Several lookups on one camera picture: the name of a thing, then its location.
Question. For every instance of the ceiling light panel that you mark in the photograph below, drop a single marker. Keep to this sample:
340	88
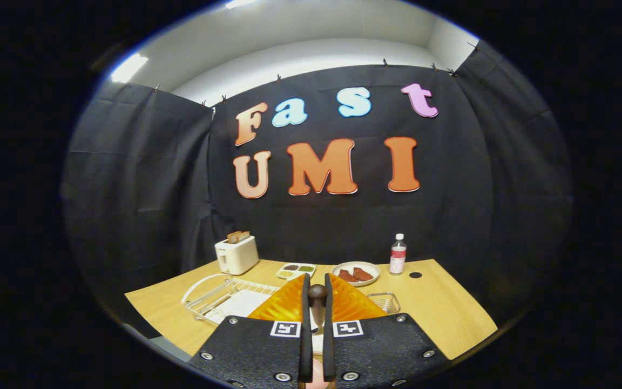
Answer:
128	67

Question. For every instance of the white toaster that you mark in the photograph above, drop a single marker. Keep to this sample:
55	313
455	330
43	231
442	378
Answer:
237	256

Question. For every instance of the clear bottle red label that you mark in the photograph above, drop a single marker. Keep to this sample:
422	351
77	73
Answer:
397	259

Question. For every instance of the red meat piece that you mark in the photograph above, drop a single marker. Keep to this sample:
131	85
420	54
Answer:
363	274
346	276

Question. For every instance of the pink plate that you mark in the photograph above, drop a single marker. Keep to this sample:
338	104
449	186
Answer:
317	381

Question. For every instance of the row of cloth clips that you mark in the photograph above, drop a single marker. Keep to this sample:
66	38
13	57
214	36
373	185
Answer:
385	62

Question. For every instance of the white plate with meat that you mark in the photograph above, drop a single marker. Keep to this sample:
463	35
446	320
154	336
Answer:
355	266

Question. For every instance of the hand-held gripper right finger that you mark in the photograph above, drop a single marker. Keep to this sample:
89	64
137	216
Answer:
381	346

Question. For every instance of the toast slices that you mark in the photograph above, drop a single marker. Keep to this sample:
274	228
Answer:
238	236

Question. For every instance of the black backdrop cloth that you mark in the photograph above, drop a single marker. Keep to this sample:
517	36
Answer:
343	221

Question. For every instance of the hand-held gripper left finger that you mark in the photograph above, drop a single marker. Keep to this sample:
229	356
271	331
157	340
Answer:
257	351

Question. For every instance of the white divided condiment dish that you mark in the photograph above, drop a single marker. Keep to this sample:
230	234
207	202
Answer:
296	270

